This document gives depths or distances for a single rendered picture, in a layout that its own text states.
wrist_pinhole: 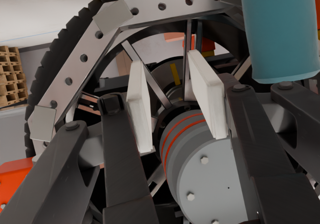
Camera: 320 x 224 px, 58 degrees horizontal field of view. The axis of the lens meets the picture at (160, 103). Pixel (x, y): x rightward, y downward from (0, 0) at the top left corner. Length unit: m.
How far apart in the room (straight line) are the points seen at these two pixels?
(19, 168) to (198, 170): 0.31
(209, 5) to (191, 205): 0.31
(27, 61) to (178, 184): 5.61
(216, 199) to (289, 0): 0.26
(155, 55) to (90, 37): 4.97
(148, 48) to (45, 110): 4.98
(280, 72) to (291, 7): 0.08
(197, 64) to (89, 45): 0.33
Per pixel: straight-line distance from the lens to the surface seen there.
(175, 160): 0.39
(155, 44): 5.44
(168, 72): 0.93
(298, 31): 0.40
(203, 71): 0.15
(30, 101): 0.60
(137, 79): 0.16
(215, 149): 0.36
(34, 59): 5.85
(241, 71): 0.62
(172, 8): 0.48
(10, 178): 0.55
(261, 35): 0.40
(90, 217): 0.30
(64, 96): 0.49
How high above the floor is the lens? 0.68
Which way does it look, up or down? 8 degrees up
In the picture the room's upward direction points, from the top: 169 degrees clockwise
